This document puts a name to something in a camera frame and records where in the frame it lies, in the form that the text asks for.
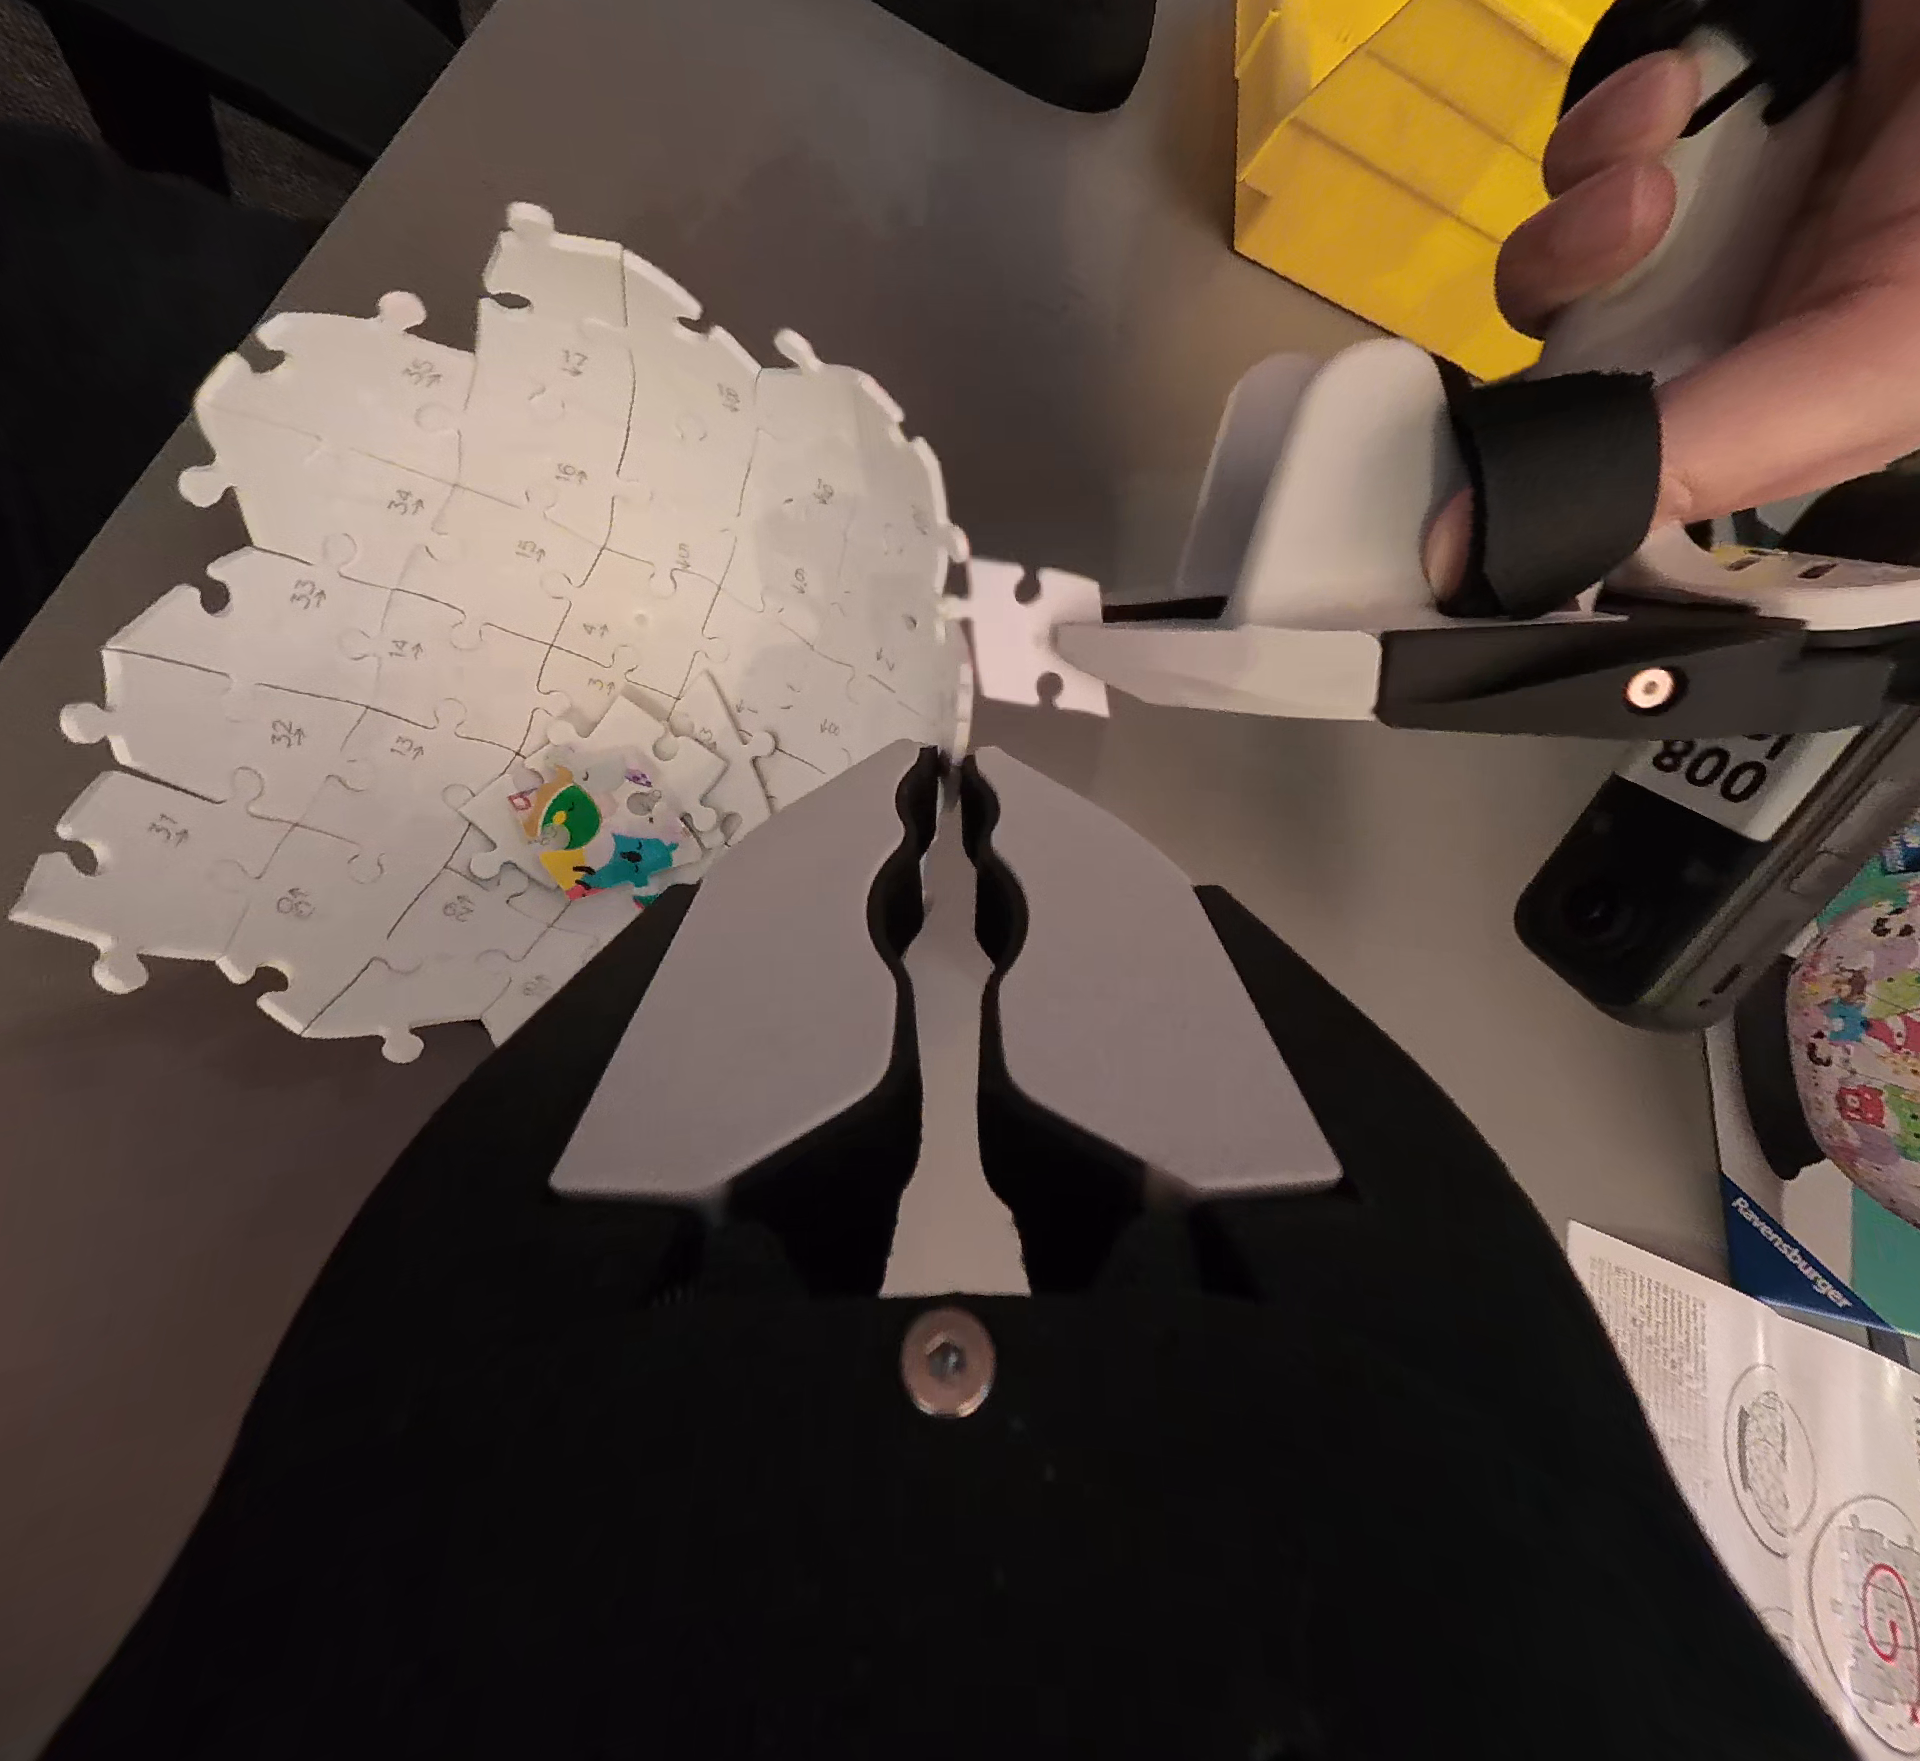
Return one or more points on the white half puzzle ball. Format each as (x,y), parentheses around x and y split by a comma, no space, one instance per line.
(450,516)

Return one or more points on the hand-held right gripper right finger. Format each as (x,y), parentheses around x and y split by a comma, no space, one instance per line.
(1141,1025)

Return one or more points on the small puzzle piece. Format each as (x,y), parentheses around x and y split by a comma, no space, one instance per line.
(1022,635)

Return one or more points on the colourful loose puzzle piece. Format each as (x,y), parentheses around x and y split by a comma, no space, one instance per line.
(600,845)

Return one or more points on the yellow plastic bin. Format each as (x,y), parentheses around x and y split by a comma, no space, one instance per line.
(1396,111)

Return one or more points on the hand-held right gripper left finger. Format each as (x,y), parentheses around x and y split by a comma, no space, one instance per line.
(751,1025)

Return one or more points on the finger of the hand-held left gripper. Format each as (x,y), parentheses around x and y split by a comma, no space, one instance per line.
(1244,471)
(1261,665)

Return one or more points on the person's left hand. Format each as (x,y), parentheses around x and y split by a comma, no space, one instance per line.
(1829,290)

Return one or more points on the white instruction leaflet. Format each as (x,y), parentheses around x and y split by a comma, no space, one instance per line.
(1770,1491)

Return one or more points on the colourful puzzle box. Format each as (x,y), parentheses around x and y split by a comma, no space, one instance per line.
(1846,1072)

